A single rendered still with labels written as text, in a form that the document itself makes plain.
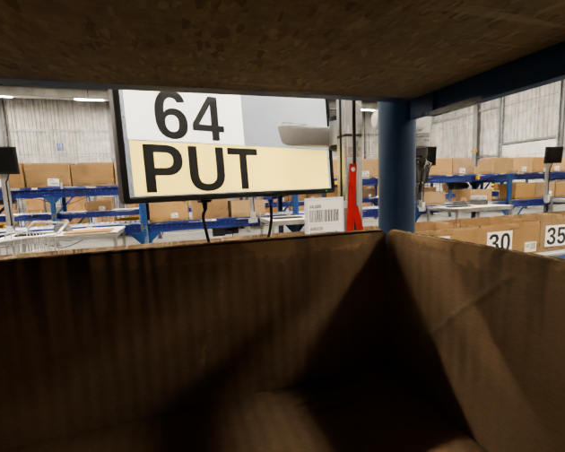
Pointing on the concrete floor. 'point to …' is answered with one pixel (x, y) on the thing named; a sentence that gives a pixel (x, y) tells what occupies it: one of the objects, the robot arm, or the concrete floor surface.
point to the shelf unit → (297, 56)
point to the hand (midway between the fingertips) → (418, 192)
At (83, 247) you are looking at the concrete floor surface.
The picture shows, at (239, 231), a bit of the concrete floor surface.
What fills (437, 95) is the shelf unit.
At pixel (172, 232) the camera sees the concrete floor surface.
